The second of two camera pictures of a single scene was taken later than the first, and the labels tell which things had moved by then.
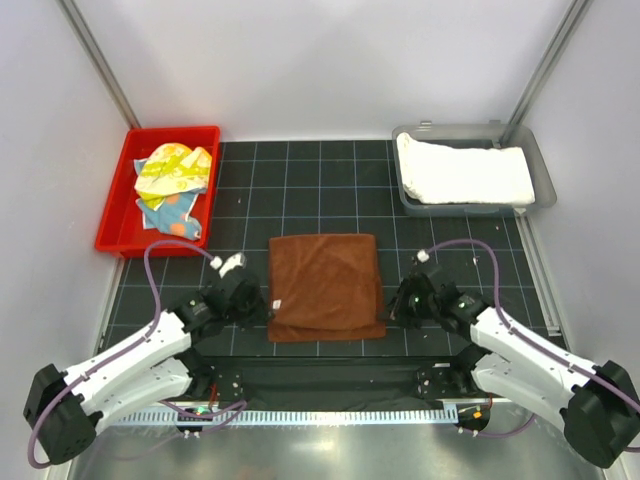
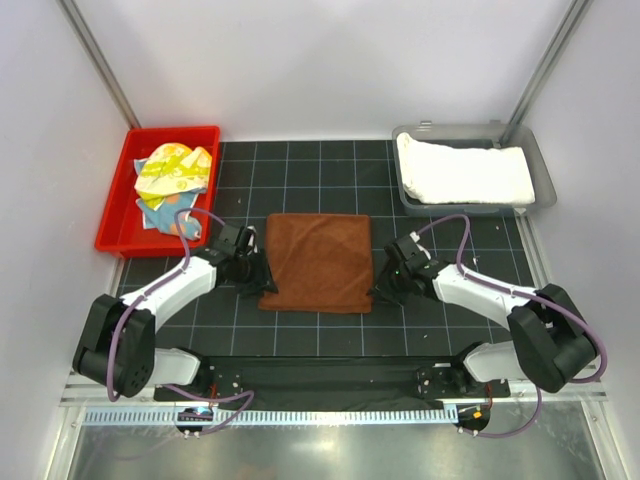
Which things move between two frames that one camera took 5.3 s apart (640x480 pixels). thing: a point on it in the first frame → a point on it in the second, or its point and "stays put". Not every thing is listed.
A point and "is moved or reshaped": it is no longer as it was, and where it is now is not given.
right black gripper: [397, 304] → [388, 295]
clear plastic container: [477, 135] stays put
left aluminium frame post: [72, 12] stays put
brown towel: [324, 288] is moved or reshaped
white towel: [440, 174] stays put
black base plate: [335, 378] stays put
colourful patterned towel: [168, 183] stays put
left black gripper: [260, 313] → [262, 279]
